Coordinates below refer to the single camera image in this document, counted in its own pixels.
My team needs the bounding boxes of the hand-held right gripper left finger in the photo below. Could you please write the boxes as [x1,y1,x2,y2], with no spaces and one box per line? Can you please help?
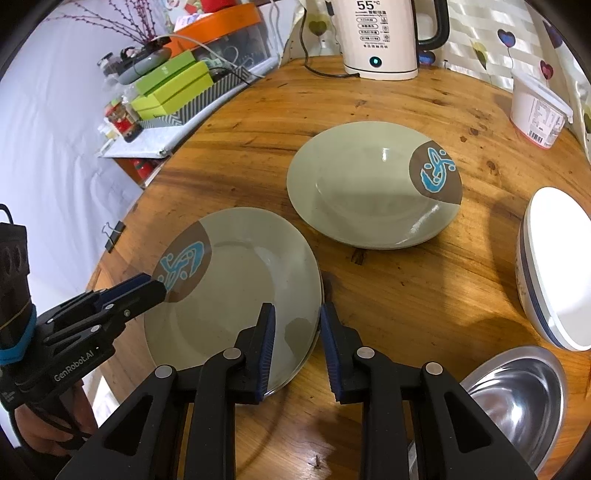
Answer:
[55,302,278,480]

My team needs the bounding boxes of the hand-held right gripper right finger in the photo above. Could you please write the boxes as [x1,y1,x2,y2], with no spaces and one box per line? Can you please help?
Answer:
[320,302,539,480]

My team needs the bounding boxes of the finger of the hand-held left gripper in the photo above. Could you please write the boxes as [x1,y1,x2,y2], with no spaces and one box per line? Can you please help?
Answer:
[95,272,160,309]
[38,282,168,354]

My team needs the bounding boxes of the deep green patterned plate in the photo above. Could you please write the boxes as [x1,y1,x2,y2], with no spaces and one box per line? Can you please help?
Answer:
[286,122,463,250]

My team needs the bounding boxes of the stainless steel bowl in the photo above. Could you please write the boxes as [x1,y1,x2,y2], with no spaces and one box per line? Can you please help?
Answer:
[457,345,568,476]

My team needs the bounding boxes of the white bowl with blue stripes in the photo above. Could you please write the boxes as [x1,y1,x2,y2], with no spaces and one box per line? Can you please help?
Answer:
[515,186,591,350]

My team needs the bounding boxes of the person's left hand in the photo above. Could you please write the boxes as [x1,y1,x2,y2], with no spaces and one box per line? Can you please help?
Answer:
[13,377,100,459]

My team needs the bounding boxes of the black binder clip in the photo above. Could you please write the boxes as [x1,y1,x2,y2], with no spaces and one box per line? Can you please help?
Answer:
[102,220,128,254]

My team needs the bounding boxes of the white paper pad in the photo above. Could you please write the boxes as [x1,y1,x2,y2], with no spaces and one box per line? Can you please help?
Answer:
[98,124,186,160]

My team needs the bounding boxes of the red figurine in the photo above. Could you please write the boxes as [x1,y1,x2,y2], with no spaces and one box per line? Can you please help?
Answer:
[104,100,142,144]

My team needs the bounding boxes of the striped grey box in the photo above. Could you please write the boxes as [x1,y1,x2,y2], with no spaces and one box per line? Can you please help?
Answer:
[137,69,252,131]

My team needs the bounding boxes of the grey handheld device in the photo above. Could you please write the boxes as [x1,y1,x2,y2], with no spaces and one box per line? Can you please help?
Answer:
[117,45,172,86]

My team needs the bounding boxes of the purple flower branches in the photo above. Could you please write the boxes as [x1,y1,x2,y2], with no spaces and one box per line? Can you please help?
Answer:
[46,0,160,43]

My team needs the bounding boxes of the clear box with orange lid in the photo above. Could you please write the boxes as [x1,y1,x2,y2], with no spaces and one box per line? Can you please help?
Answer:
[172,4,272,80]

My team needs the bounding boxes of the white plastic tub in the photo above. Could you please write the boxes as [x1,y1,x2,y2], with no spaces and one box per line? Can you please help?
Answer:
[509,71,574,149]

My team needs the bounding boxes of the cream electric kettle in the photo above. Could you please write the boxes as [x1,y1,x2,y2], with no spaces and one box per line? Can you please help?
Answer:
[330,0,451,81]

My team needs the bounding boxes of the heart print curtain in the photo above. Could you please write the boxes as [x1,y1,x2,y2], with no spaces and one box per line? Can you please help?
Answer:
[277,0,591,155]

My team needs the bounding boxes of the black kettle power cable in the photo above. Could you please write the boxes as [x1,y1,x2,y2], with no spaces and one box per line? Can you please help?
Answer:
[294,25,361,78]

